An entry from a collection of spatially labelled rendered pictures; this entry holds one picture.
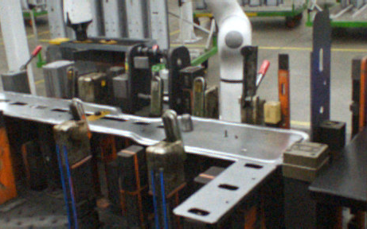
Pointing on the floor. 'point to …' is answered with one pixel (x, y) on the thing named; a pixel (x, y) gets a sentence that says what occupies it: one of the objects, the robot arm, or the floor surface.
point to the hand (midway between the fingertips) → (81, 35)
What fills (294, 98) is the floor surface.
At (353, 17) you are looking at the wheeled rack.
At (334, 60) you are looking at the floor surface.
